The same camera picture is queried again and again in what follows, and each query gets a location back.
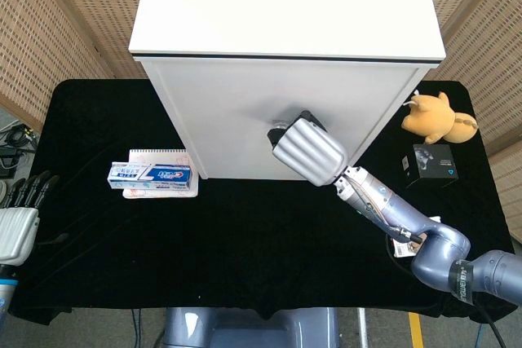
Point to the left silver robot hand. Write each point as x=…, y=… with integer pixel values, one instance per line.
x=16, y=225

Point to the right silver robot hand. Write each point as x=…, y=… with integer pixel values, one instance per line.
x=310, y=148

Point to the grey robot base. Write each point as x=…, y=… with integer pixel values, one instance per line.
x=253, y=329

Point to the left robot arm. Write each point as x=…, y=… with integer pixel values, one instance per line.
x=6, y=287

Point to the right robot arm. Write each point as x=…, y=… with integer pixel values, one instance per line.
x=436, y=242

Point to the large white box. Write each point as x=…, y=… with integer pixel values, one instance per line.
x=285, y=18

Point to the black tablecloth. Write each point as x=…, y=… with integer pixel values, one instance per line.
x=244, y=242

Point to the small black box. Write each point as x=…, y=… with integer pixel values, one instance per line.
x=432, y=164

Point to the yellow plush toy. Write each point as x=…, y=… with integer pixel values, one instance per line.
x=432, y=120

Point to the white paper tag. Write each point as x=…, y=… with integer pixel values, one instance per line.
x=401, y=248

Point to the blue white toothpaste box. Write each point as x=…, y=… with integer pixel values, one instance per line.
x=151, y=177

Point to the white spiral notebook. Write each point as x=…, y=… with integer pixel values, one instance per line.
x=163, y=154

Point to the woven folding screen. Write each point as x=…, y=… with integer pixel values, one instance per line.
x=61, y=18
x=481, y=38

